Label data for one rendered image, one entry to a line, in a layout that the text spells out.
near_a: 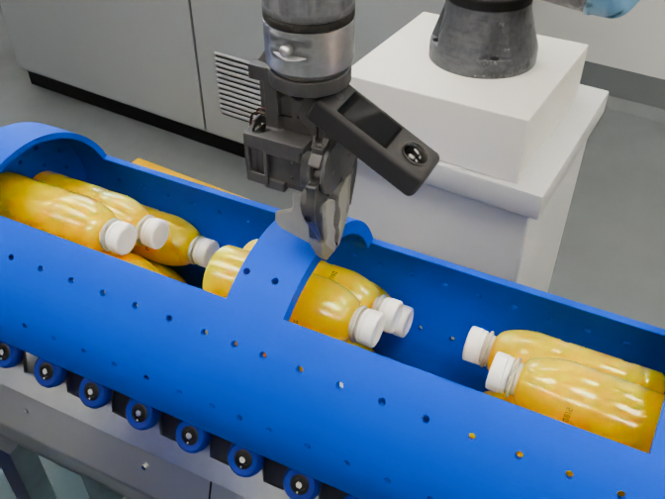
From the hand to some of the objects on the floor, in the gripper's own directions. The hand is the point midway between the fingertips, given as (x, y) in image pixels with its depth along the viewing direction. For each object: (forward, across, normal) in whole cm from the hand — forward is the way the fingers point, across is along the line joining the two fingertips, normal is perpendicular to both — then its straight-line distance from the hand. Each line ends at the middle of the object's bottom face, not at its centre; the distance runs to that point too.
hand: (332, 249), depth 77 cm
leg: (+123, +7, -60) cm, 137 cm away
